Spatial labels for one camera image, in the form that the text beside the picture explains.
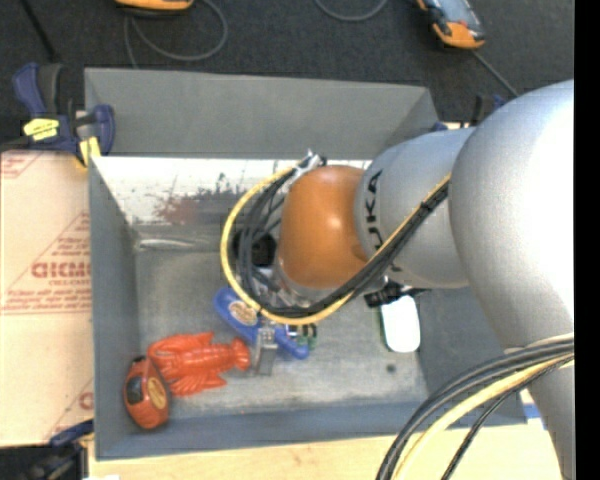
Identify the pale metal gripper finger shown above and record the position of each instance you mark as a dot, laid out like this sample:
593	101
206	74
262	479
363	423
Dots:
270	339
262	364

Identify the orange tape measure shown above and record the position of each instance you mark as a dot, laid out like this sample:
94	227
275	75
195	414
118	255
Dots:
146	399

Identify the black cylinder on white bracket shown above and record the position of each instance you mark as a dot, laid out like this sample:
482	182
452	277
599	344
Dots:
261	251

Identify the blue bottle with round label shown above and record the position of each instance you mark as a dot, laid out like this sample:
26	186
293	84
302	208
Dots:
232	309

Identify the red toy lobster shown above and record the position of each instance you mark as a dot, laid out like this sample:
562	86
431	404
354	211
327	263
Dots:
195	363

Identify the white and green bottle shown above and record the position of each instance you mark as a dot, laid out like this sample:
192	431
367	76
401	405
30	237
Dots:
401	325

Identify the grey metal bin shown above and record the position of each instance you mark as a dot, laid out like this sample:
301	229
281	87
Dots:
240	118

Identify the brown cardboard board, red print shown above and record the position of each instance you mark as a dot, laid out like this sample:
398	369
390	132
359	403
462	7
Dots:
40	248

